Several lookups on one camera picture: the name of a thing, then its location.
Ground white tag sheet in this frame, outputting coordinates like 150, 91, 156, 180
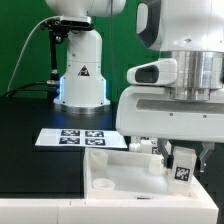
35, 128, 127, 149

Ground white square tabletop tray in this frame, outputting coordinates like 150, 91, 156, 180
83, 148, 201, 200

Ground white camera cable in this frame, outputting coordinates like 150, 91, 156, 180
6, 18, 51, 93

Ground black camera on stand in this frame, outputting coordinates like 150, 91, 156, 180
40, 17, 94, 103

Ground black cables at left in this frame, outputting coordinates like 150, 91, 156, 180
2, 79, 61, 98

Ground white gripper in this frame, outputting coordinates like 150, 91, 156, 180
116, 86, 224, 172

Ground white L-shaped corner fence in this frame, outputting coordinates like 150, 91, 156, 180
0, 159, 220, 224

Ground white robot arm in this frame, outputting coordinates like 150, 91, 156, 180
46, 0, 224, 160

